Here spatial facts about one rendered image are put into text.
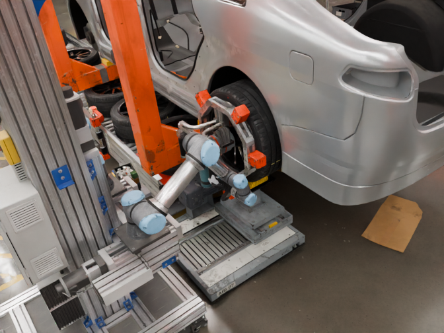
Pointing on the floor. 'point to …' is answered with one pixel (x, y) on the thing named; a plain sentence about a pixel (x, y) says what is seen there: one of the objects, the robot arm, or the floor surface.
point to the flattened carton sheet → (394, 223)
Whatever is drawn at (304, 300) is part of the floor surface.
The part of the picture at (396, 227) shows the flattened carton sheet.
